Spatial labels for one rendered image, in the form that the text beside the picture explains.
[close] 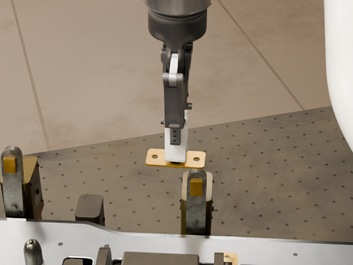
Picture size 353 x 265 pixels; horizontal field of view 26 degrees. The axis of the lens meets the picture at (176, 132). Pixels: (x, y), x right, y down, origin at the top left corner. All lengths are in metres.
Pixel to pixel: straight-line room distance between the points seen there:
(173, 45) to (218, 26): 3.42
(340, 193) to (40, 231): 0.88
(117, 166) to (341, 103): 1.39
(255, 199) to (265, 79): 1.94
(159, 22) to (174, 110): 0.12
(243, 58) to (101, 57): 0.75
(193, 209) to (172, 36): 0.54
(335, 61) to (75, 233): 0.78
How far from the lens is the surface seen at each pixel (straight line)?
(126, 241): 1.41
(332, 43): 0.80
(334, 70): 0.77
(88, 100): 3.70
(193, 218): 1.43
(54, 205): 1.97
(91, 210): 1.50
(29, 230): 1.45
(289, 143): 2.19
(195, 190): 1.40
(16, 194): 1.49
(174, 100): 0.98
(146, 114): 3.58
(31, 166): 1.53
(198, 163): 1.09
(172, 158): 1.08
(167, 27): 0.95
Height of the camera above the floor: 1.95
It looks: 34 degrees down
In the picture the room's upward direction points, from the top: straight up
